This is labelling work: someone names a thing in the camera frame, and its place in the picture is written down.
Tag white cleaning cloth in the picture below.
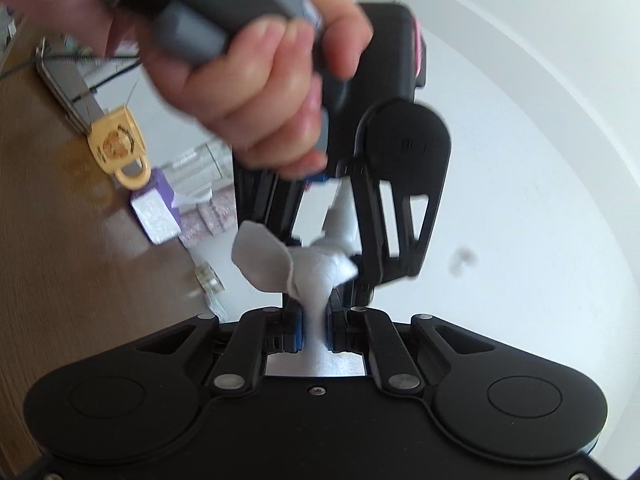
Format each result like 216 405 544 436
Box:
232 179 364 377

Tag yellow bear mug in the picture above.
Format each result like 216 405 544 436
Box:
87 105 152 191

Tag clear water bottle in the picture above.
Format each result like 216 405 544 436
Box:
162 141 233 197

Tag clear tape roll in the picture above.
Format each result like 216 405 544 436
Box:
194 262 226 295

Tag black smartphone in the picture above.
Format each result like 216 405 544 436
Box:
35 38 104 136

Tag purple ceramic vase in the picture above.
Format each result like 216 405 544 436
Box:
179 202 236 249

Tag person's left hand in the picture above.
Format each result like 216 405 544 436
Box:
0 0 374 180

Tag purple tissue box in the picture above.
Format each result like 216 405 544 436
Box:
129 168 201 245

